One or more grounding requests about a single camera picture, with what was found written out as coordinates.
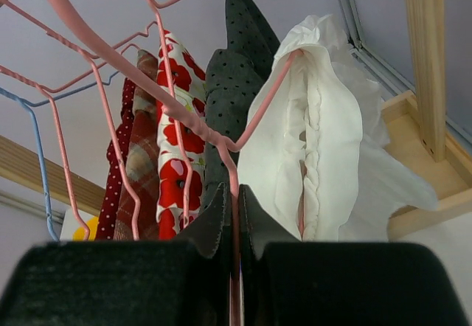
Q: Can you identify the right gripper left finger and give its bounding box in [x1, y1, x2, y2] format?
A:
[1, 184, 231, 325]

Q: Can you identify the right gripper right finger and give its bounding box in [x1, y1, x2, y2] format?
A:
[238, 184, 468, 325]

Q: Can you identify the white pleated skirt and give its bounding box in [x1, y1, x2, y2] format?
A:
[237, 15, 438, 241]

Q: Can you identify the dark grey dotted skirt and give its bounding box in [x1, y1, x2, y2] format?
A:
[198, 0, 282, 216]

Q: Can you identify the pink wire hanger white skirt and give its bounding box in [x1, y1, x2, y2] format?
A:
[48, 0, 304, 325]

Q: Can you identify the red plaid skirt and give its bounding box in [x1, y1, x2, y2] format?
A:
[113, 49, 159, 240]

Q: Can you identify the white red floral skirt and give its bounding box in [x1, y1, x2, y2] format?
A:
[156, 30, 206, 240]

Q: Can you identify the dark red polka dot skirt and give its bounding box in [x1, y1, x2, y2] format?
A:
[95, 78, 136, 240]

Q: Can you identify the yellow plastic tray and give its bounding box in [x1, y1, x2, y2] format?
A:
[72, 215, 100, 241]

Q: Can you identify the wooden clothes rack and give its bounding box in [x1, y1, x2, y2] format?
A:
[1, 0, 471, 240]

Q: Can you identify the blue wire hanger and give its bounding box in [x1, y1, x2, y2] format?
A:
[1, 71, 119, 241]

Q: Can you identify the pink wire hanger plaid skirt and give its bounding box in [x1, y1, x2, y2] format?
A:
[1, 82, 105, 241]

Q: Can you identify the pink wire hanger floral skirt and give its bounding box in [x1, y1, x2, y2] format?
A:
[1, 0, 192, 240]

